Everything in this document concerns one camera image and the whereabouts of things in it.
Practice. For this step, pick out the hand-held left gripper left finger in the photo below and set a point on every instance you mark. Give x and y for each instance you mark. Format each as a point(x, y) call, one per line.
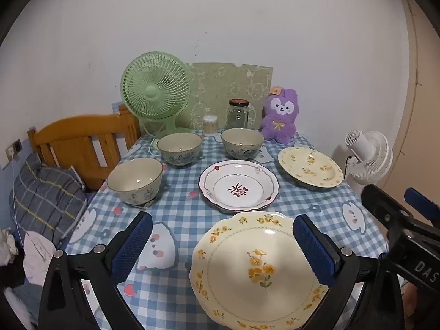
point(132, 244)

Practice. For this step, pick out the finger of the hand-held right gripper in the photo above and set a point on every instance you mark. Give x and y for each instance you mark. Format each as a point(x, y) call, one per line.
point(385, 204)
point(422, 204)

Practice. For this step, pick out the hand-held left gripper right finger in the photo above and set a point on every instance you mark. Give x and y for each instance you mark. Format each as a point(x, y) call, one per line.
point(314, 247)

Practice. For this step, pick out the beige floral ceramic bowl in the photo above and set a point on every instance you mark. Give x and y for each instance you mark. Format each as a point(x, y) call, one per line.
point(178, 146)
point(242, 142)
point(134, 178)

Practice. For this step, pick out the deep yellow floral plate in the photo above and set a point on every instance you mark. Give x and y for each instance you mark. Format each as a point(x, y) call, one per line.
point(309, 166)

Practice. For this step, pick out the large yellow floral plate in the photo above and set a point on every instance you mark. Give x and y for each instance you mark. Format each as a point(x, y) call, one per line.
point(240, 282)

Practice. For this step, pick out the white plate with red pattern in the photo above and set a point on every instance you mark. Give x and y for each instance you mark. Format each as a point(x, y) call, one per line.
point(237, 185)

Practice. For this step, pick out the person's right forearm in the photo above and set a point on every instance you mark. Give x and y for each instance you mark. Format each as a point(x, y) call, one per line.
point(410, 306)

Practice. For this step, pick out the white clip fan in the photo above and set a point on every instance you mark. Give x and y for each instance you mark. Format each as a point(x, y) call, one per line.
point(369, 158)

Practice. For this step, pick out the blue checked tablecloth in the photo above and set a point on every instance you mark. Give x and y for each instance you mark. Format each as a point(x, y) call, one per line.
point(185, 216)

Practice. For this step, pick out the pale pink garment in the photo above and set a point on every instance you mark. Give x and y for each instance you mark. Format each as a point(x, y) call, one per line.
point(37, 257)

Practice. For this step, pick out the grey plaid pillow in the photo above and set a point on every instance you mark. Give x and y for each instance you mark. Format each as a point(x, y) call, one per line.
point(44, 196)

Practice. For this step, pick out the wooden bed headboard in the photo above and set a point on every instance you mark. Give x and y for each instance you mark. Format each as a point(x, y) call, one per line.
point(68, 144)

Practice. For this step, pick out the white crumpled cloth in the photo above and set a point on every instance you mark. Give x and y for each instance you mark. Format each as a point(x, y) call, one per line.
point(7, 247)

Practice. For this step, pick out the purple plush toy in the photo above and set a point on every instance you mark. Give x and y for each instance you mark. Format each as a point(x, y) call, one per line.
point(279, 120)

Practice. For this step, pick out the cotton swab container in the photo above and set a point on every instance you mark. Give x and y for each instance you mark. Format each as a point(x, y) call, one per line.
point(210, 125)

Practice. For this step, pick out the glass jar with dark lid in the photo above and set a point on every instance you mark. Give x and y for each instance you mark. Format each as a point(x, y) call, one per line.
point(238, 115)

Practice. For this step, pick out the green desk fan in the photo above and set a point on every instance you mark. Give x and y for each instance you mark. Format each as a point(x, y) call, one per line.
point(154, 89)

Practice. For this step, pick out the green printed board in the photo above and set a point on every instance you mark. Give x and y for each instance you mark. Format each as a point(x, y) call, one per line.
point(220, 89)

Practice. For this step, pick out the wall socket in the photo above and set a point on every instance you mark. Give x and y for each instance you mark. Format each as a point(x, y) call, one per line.
point(13, 149)

